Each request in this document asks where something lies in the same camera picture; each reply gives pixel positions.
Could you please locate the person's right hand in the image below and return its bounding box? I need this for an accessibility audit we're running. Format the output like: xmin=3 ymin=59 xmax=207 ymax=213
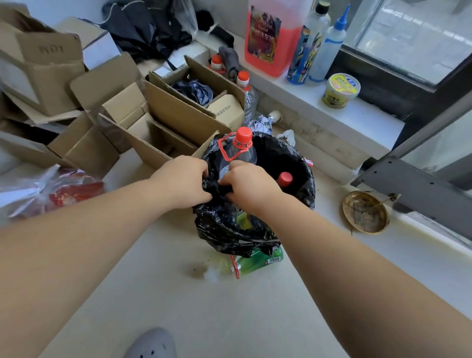
xmin=218 ymin=160 xmax=285 ymax=218

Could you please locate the person's left hand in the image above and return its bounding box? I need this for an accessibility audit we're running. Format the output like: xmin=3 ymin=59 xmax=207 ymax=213
xmin=149 ymin=155 xmax=214 ymax=211

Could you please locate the black garbage bag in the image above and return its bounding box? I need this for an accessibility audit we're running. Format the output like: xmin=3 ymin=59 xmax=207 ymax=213
xmin=192 ymin=131 xmax=316 ymax=258

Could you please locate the person's right forearm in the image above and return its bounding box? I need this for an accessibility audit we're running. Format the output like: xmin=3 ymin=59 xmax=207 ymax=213
xmin=258 ymin=192 xmax=472 ymax=358

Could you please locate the person's left forearm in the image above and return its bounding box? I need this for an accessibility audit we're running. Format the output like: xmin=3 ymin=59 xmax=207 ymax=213
xmin=0 ymin=176 xmax=175 ymax=358

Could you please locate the crumpled silver foil wrapper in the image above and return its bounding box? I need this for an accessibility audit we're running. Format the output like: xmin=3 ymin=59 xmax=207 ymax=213
xmin=247 ymin=114 xmax=276 ymax=136

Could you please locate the crumpled white tissue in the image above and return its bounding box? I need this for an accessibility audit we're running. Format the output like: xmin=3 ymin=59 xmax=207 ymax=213
xmin=276 ymin=129 xmax=296 ymax=148

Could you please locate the clear bottle with red cap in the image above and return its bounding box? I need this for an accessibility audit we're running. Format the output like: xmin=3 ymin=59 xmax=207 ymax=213
xmin=208 ymin=54 xmax=226 ymax=73
xmin=236 ymin=70 xmax=259 ymax=125

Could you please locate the crumpled dark plastic bag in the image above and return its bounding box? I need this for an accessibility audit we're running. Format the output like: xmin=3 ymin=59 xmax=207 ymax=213
xmin=172 ymin=79 xmax=215 ymax=107

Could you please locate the green plastic bottle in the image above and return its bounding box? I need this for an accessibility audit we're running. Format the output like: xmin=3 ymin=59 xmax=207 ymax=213
xmin=206 ymin=245 xmax=284 ymax=280

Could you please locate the grey glove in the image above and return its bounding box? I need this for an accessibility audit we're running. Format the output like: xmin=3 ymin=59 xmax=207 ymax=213
xmin=218 ymin=46 xmax=240 ymax=80

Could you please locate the pile of cardboard boxes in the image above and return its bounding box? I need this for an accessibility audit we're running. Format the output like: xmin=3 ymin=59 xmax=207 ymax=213
xmin=0 ymin=3 xmax=246 ymax=178

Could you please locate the brass dish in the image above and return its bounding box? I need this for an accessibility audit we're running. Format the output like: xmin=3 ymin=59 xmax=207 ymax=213
xmin=342 ymin=190 xmax=401 ymax=236

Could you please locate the yellow tub with white lid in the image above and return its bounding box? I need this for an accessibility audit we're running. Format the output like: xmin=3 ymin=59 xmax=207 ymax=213
xmin=322 ymin=73 xmax=361 ymax=110

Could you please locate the red liquid jug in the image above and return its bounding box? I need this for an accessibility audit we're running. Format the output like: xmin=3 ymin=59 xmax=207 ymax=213
xmin=244 ymin=0 xmax=315 ymax=78

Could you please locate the black cloth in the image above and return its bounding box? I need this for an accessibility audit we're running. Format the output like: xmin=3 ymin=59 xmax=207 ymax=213
xmin=195 ymin=10 xmax=235 ymax=48

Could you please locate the clear bag with red contents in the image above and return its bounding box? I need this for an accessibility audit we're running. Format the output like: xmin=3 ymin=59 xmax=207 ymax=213
xmin=0 ymin=164 xmax=106 ymax=223

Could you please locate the black-capped bottle with colourful label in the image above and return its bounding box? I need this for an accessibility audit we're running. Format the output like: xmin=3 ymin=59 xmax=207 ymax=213
xmin=286 ymin=1 xmax=331 ymax=86

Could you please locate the black garment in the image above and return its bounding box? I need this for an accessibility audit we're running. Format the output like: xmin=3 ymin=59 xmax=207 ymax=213
xmin=82 ymin=0 xmax=193 ymax=64

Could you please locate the clear squeeze bottle blue nozzle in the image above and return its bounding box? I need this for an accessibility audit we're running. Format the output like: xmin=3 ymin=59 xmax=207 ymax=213
xmin=309 ymin=4 xmax=351 ymax=83

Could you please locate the clear plastic bag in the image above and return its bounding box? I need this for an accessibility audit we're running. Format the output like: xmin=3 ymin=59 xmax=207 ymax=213
xmin=173 ymin=0 xmax=200 ymax=36

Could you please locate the grey shoe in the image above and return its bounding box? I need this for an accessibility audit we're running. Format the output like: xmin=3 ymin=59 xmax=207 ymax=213
xmin=123 ymin=327 xmax=178 ymax=358

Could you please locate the large clear red-handled bottle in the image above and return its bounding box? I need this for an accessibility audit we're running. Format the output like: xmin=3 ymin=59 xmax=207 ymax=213
xmin=217 ymin=126 xmax=258 ymax=178

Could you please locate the grey metal bracket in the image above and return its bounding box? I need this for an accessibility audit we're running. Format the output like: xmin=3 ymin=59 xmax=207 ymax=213
xmin=350 ymin=90 xmax=472 ymax=234

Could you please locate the dark window frame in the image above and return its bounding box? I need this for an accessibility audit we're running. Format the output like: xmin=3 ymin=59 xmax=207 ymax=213
xmin=326 ymin=0 xmax=472 ymax=148

